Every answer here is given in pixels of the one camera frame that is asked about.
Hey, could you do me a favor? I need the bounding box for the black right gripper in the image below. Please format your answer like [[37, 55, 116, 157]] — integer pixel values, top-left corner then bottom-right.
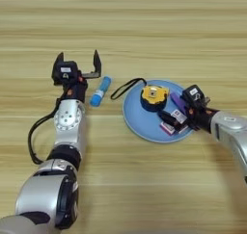
[[156, 96, 220, 132]]

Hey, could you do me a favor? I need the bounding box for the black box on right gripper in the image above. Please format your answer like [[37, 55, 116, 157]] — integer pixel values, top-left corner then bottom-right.
[[180, 84, 206, 110]]

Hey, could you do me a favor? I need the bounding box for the yellow tape measure with strap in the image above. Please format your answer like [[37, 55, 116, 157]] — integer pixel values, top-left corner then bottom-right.
[[110, 77, 171, 113]]

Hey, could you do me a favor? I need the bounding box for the blue glue stick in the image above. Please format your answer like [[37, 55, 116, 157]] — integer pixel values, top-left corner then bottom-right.
[[89, 75, 113, 108]]

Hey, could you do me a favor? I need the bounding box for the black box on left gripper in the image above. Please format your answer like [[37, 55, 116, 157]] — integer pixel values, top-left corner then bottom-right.
[[57, 61, 80, 84]]

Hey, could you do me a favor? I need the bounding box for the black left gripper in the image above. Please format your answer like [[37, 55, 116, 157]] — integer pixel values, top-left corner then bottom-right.
[[51, 49, 102, 103]]

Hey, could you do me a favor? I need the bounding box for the light blue round plate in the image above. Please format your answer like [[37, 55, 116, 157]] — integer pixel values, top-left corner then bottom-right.
[[122, 79, 198, 144]]

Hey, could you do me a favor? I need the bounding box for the purple rectangular block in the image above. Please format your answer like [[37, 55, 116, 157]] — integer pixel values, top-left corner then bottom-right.
[[169, 91, 188, 116]]

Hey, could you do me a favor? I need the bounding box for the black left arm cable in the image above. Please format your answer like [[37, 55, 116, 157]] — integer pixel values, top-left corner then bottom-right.
[[27, 89, 70, 166]]

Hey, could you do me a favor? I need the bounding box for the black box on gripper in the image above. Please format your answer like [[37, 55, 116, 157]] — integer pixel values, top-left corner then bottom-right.
[[180, 84, 206, 110], [57, 61, 80, 84]]

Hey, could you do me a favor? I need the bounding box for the white and red card box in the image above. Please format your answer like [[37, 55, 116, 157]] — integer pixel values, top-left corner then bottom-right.
[[159, 108, 190, 137]]

